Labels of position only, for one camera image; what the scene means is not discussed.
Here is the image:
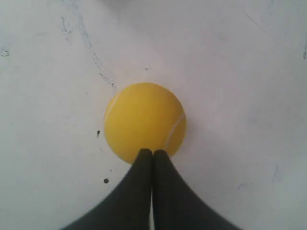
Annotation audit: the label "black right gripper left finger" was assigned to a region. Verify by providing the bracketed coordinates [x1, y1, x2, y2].
[64, 149, 152, 230]

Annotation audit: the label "yellow tennis ball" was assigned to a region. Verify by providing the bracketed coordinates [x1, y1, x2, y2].
[104, 83, 187, 164]

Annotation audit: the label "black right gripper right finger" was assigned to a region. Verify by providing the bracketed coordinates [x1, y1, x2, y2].
[153, 150, 238, 230]

